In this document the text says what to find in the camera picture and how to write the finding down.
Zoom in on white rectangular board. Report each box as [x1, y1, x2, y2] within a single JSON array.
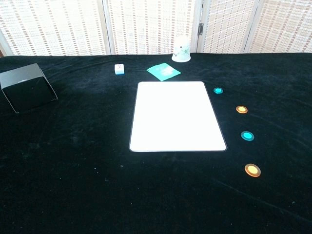
[[128, 81, 228, 153]]

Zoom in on green foil packet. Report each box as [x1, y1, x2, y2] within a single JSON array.
[[146, 62, 182, 81]]

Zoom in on white upturned paper cup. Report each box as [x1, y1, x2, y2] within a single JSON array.
[[171, 36, 191, 63]]

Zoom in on black velvet tablecloth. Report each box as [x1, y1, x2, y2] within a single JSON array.
[[0, 52, 312, 234]]

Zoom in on black glossy box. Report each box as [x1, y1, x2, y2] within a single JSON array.
[[0, 63, 59, 114]]

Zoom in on woven bamboo folding screen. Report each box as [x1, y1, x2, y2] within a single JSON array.
[[0, 0, 312, 57]]

